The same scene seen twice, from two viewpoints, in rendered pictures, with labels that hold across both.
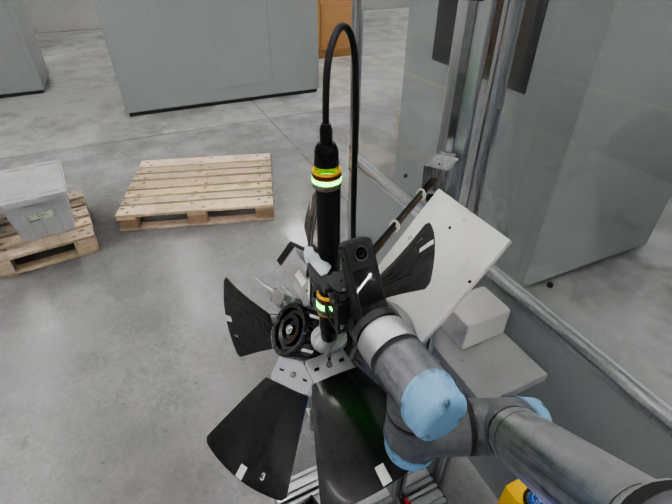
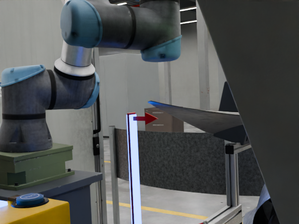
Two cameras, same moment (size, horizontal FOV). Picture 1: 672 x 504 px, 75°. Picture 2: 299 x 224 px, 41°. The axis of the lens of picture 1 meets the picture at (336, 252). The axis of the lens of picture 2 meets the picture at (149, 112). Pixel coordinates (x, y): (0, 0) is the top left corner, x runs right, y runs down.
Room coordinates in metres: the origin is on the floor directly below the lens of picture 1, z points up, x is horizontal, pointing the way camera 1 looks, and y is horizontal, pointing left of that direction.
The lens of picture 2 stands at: (0.97, -0.50, 1.23)
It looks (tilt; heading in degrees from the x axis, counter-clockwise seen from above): 3 degrees down; 150
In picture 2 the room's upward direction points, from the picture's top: 3 degrees counter-clockwise
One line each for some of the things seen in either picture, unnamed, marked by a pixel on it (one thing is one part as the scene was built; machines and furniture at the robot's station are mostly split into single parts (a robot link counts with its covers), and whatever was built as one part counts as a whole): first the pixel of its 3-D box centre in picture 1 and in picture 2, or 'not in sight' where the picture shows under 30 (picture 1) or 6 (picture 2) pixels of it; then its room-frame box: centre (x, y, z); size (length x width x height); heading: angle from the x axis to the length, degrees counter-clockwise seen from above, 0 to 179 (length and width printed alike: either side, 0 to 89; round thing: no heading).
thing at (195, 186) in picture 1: (203, 188); not in sight; (3.41, 1.16, 0.07); 1.20 x 1.00 x 0.15; 98
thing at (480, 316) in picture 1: (470, 313); not in sight; (1.00, -0.43, 0.92); 0.17 x 0.16 x 0.11; 115
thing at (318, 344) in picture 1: (331, 319); not in sight; (0.59, 0.01, 1.31); 0.09 x 0.07 x 0.10; 150
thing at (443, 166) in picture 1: (440, 172); not in sight; (1.12, -0.30, 1.35); 0.10 x 0.07 x 0.09; 150
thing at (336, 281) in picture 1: (359, 308); not in sight; (0.48, -0.04, 1.44); 0.12 x 0.08 x 0.09; 25
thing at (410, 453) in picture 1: (423, 428); (152, 30); (0.34, -0.12, 1.34); 0.11 x 0.08 x 0.11; 91
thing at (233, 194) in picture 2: not in sight; (232, 174); (0.03, 0.34, 0.96); 0.03 x 0.03 x 0.20; 25
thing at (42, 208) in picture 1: (39, 200); not in sight; (2.78, 2.16, 0.31); 0.60 x 0.42 x 0.33; 31
